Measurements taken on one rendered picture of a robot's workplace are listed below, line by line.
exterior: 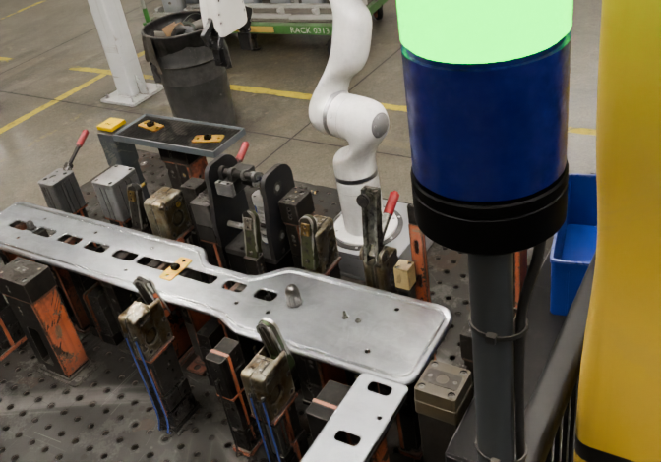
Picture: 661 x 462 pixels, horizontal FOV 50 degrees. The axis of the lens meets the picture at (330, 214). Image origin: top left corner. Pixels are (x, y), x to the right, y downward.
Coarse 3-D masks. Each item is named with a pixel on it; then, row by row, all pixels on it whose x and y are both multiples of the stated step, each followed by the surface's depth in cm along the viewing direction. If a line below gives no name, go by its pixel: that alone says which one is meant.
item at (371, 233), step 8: (368, 192) 147; (376, 192) 145; (360, 200) 144; (368, 200) 144; (376, 200) 146; (368, 208) 149; (376, 208) 147; (368, 216) 150; (376, 216) 147; (368, 224) 151; (376, 224) 148; (368, 232) 152; (376, 232) 149; (368, 240) 152; (376, 240) 150; (368, 248) 153; (376, 248) 151; (368, 256) 154; (376, 256) 152; (376, 264) 153
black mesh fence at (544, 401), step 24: (576, 312) 61; (576, 336) 59; (552, 360) 57; (576, 360) 57; (552, 384) 55; (576, 384) 63; (528, 408) 53; (552, 408) 53; (528, 432) 52; (552, 432) 52; (528, 456) 50; (552, 456) 63
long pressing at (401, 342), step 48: (0, 240) 193; (48, 240) 190; (96, 240) 186; (144, 240) 183; (192, 288) 163; (336, 288) 155; (288, 336) 145; (336, 336) 143; (384, 336) 141; (432, 336) 139
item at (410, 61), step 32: (416, 64) 28; (448, 64) 27; (480, 64) 27; (512, 64) 27; (544, 64) 27; (416, 96) 29; (448, 96) 28; (480, 96) 27; (512, 96) 27; (544, 96) 28; (416, 128) 30; (448, 128) 28; (480, 128) 28; (512, 128) 28; (544, 128) 28; (416, 160) 31; (448, 160) 29; (480, 160) 29; (512, 160) 29; (544, 160) 29; (448, 192) 30; (480, 192) 29; (512, 192) 29
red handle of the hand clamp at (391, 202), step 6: (396, 192) 157; (390, 198) 156; (396, 198) 156; (390, 204) 155; (384, 210) 156; (390, 210) 155; (384, 216) 155; (390, 216) 155; (384, 222) 155; (384, 228) 154; (384, 234) 154; (372, 246) 153; (372, 252) 153; (372, 258) 153
